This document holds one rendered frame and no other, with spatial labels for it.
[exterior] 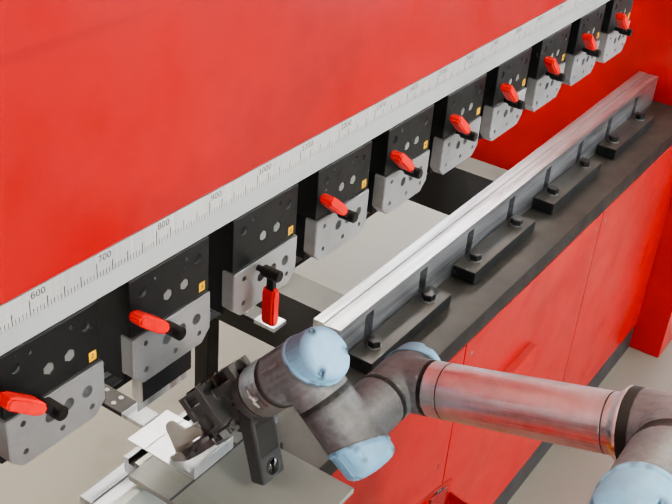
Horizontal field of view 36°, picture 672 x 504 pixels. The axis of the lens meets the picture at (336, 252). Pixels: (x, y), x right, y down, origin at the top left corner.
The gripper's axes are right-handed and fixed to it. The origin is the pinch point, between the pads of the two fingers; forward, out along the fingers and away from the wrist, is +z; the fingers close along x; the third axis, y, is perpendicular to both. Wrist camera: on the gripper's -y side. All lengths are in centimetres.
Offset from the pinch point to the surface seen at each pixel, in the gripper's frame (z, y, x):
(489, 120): -15, 16, -90
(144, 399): -4.5, 9.9, 5.1
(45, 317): -25.5, 23.9, 23.2
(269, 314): -14.1, 9.5, -14.3
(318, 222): -17.7, 16.8, -30.1
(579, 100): 33, 7, -215
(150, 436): 4.9, 4.9, 1.8
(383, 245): 136, 4, -214
